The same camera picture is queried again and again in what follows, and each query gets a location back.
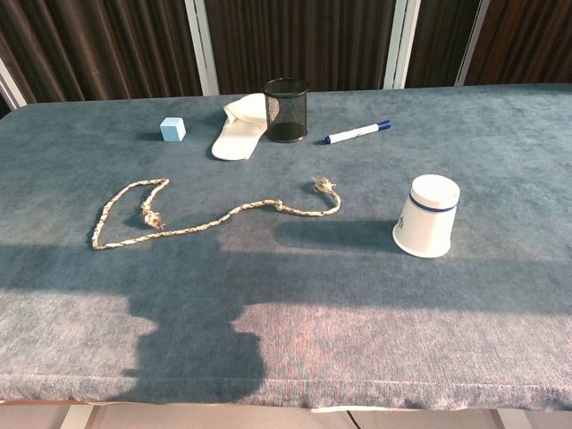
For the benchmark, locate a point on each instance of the white marker blue cap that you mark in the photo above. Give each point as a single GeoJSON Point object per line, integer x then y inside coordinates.
{"type": "Point", "coordinates": [353, 132]}

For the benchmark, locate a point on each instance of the blue plush table cloth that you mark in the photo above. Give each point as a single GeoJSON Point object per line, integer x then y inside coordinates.
{"type": "Point", "coordinates": [286, 313]}

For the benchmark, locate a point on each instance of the white frame post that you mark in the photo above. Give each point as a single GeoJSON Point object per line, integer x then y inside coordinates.
{"type": "Point", "coordinates": [10, 85]}
{"type": "Point", "coordinates": [201, 44]}
{"type": "Point", "coordinates": [400, 44]}
{"type": "Point", "coordinates": [473, 44]}

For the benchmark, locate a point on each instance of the white slipper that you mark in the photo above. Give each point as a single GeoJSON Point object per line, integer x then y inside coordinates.
{"type": "Point", "coordinates": [232, 143]}

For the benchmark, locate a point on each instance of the light blue cube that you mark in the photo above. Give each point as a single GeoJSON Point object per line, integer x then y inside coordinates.
{"type": "Point", "coordinates": [172, 130]}

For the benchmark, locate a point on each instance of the black mesh pen holder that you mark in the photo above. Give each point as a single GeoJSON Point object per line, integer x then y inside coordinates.
{"type": "Point", "coordinates": [286, 132]}

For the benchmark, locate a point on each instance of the white paper cup blue band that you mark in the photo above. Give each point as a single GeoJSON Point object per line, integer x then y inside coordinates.
{"type": "Point", "coordinates": [424, 228]}

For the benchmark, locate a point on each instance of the brown pleated curtain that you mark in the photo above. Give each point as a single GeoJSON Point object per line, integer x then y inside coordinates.
{"type": "Point", "coordinates": [440, 40]}
{"type": "Point", "coordinates": [527, 40]}
{"type": "Point", "coordinates": [98, 44]}
{"type": "Point", "coordinates": [304, 40]}

